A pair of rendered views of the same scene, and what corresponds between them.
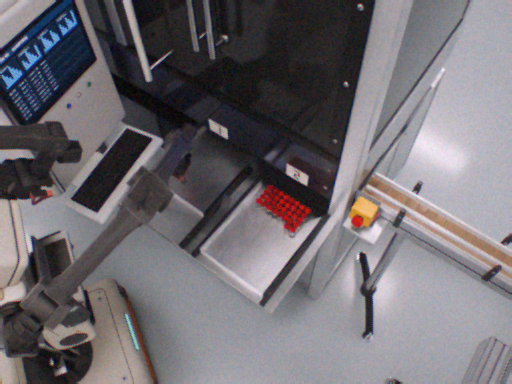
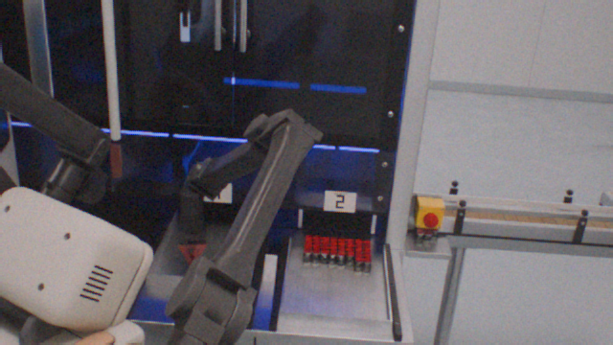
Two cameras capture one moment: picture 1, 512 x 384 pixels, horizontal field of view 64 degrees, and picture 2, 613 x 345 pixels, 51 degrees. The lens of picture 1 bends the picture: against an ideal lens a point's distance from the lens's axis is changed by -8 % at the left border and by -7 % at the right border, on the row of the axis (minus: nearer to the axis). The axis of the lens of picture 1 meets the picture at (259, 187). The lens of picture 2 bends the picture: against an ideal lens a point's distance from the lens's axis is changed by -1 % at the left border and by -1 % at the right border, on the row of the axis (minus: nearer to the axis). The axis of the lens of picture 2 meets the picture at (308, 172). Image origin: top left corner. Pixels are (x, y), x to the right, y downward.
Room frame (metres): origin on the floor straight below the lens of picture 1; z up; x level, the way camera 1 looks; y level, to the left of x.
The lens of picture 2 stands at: (-0.38, 0.89, 1.82)
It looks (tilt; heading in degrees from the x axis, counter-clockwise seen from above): 25 degrees down; 323
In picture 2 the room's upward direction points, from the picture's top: 4 degrees clockwise
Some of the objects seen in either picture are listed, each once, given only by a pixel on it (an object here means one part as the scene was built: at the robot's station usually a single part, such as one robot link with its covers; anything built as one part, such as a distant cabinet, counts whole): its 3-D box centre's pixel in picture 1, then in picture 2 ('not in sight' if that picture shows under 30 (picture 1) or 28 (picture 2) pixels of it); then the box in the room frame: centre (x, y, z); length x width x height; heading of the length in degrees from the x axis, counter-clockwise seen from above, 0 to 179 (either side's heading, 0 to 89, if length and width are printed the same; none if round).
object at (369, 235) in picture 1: (367, 221); (425, 242); (0.71, -0.38, 0.87); 0.14 x 0.13 x 0.02; 142
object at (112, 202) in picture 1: (108, 168); not in sight; (1.03, 0.63, 0.79); 0.45 x 0.28 x 0.03; 153
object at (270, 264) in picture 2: (216, 215); (267, 280); (0.73, 0.15, 0.91); 0.14 x 0.03 x 0.06; 141
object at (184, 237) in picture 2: (176, 159); (192, 221); (0.88, 0.28, 1.03); 0.10 x 0.07 x 0.07; 157
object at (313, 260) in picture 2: (277, 215); (336, 260); (0.72, -0.06, 0.90); 0.18 x 0.02 x 0.05; 51
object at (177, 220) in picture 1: (230, 205); (270, 275); (0.79, 0.11, 0.87); 0.70 x 0.48 x 0.02; 52
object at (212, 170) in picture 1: (206, 165); (210, 247); (0.95, 0.20, 0.90); 0.34 x 0.26 x 0.04; 142
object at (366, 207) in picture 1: (364, 210); (428, 212); (0.68, -0.34, 0.99); 0.08 x 0.07 x 0.07; 142
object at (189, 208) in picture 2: not in sight; (192, 198); (0.89, 0.28, 1.09); 0.07 x 0.06 x 0.07; 146
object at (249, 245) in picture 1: (261, 235); (335, 281); (0.66, 0.00, 0.90); 0.34 x 0.26 x 0.04; 142
